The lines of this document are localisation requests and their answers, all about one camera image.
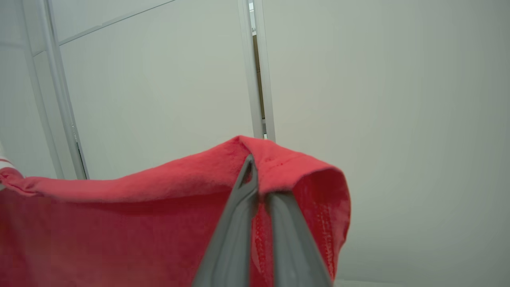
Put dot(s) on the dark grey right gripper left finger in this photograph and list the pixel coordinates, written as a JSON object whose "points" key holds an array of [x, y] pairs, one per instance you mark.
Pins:
{"points": [[235, 239]]}

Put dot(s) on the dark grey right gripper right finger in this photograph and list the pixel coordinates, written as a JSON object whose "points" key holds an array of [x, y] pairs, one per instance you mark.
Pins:
{"points": [[297, 251]]}

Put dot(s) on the wide grey partition post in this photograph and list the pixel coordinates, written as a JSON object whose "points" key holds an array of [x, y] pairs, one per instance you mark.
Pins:
{"points": [[55, 99]]}

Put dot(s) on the red and white garment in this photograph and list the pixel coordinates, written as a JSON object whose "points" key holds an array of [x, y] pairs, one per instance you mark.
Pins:
{"points": [[119, 231]]}

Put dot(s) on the narrow grey partition post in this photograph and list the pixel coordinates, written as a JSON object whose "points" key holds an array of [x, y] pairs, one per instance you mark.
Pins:
{"points": [[249, 79]]}

